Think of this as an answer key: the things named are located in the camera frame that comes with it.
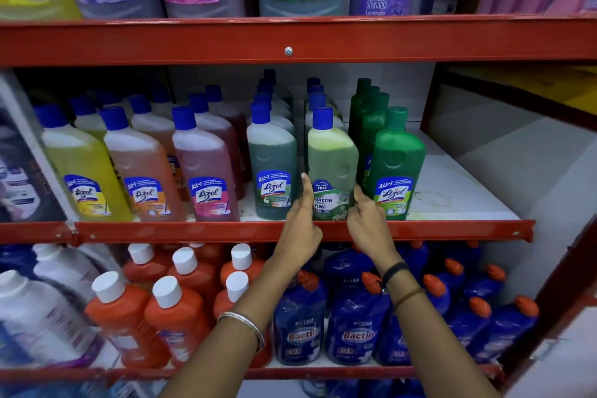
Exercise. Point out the black wristband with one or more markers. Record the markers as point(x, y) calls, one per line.
point(395, 272)

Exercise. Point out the person's left forearm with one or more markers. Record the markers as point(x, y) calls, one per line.
point(224, 365)

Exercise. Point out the group of orange white-capped bottles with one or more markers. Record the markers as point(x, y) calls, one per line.
point(121, 318)

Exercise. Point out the person's left hand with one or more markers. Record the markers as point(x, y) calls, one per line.
point(298, 239)

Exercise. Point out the red metal shelf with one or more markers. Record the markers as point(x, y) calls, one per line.
point(140, 38)

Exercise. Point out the group of blue orange-capped bottles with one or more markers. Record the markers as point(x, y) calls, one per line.
point(354, 318)

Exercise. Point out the yellow liquid bottle blue cap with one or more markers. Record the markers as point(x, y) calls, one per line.
point(79, 160)
point(88, 125)
point(109, 98)

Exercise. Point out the silver bangle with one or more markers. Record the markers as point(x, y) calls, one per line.
point(254, 327)

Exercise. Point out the orange liquid bottle blue cap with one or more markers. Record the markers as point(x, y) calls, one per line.
point(156, 127)
point(161, 94)
point(140, 160)

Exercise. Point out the dark labelled packets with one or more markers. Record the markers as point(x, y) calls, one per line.
point(23, 178)

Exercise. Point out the pale green cleaner bottle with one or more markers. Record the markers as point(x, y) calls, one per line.
point(316, 101)
point(313, 81)
point(315, 90)
point(332, 155)

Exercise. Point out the person's right forearm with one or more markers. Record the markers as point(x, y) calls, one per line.
point(434, 341)

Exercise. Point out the person's right hand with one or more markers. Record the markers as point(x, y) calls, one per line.
point(375, 239)

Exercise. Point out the white plastic bottle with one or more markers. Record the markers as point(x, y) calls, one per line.
point(60, 267)
point(37, 318)

